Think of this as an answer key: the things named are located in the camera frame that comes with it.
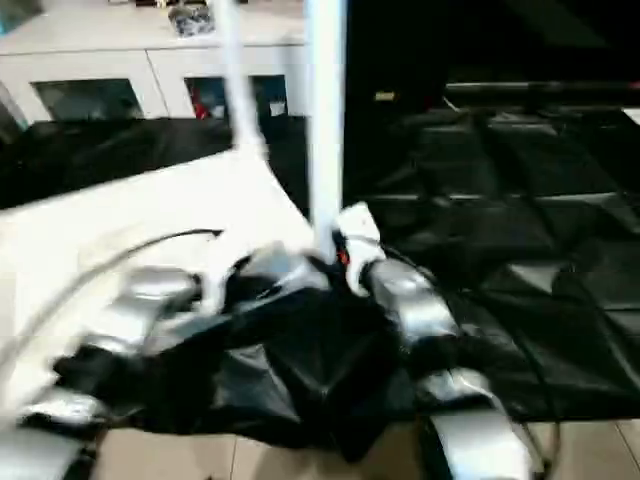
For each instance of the white plastic table top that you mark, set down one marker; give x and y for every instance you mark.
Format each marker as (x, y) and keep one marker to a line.
(125, 225)

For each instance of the white plastic table leg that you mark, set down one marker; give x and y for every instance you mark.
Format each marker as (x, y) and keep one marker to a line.
(240, 75)
(325, 100)

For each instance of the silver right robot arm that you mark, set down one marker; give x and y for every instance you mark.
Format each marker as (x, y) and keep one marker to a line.
(415, 300)

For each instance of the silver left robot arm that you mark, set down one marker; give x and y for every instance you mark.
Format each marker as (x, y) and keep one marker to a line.
(135, 300)

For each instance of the small yellow label tag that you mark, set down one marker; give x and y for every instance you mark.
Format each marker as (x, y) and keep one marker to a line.
(385, 96)

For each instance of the black work mat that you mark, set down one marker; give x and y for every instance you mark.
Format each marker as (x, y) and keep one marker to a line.
(500, 175)

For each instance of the red white figure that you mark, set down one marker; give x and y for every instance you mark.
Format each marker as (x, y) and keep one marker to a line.
(200, 107)

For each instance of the clear bag of black parts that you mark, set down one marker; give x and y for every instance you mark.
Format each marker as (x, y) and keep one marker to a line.
(192, 20)

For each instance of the white glass-door cabinet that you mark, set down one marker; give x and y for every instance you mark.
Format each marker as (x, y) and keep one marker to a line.
(100, 55)

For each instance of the white flat board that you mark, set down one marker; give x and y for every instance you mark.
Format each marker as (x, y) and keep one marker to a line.
(634, 116)

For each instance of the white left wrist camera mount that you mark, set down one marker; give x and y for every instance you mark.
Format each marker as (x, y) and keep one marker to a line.
(220, 280)

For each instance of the grey metal rail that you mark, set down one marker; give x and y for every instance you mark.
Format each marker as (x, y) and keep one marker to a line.
(540, 88)

